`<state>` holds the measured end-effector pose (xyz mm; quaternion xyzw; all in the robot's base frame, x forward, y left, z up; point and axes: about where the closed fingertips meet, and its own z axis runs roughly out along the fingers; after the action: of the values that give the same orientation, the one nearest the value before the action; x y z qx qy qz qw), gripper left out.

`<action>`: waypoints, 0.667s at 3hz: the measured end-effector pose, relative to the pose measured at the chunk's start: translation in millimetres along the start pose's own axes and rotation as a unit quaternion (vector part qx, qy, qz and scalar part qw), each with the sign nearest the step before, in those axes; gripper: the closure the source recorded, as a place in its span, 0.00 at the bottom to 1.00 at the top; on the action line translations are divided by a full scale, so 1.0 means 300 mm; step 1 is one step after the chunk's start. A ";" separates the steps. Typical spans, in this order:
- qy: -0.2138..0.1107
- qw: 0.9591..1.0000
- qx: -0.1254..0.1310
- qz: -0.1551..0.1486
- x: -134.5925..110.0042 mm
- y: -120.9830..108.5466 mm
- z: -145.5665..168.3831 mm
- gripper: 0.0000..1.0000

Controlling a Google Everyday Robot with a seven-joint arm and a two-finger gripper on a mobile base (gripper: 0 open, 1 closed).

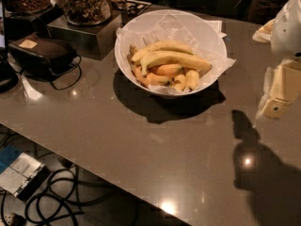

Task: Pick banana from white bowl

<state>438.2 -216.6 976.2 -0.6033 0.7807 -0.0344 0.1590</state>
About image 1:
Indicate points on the orange banana lower left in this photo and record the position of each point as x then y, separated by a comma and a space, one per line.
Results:
151, 79

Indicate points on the long yellow banana front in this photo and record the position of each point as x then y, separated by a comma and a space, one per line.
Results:
157, 58

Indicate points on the glass jar of granola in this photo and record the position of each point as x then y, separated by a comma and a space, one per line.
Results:
86, 12

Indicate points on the yellow banana back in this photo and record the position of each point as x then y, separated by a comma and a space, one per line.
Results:
161, 45

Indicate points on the short yellow banana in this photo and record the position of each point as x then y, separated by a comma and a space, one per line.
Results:
179, 82
191, 79

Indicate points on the orange banana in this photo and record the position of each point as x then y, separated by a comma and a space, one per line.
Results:
169, 70
151, 79

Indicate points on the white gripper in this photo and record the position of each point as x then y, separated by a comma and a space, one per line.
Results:
287, 32

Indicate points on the orange banana middle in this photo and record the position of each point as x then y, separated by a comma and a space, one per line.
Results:
169, 70

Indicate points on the short yellow banana centre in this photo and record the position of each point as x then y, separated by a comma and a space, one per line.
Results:
179, 82

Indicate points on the black headset device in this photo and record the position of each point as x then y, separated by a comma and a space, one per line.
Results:
43, 58

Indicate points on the dark pedestal under nuts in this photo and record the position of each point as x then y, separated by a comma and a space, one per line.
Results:
21, 24

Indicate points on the short yellow banana right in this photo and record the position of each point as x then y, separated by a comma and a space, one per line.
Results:
191, 79

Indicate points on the white paper note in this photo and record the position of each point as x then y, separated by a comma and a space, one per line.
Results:
215, 29

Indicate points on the dark metal pedestal block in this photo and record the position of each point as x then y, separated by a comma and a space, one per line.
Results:
89, 41

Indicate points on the black patterned tray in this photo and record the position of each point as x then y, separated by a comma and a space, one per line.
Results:
135, 7

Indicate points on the black stand left edge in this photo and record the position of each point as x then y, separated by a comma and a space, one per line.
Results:
8, 77

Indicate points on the white bowl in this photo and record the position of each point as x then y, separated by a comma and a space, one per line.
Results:
168, 24

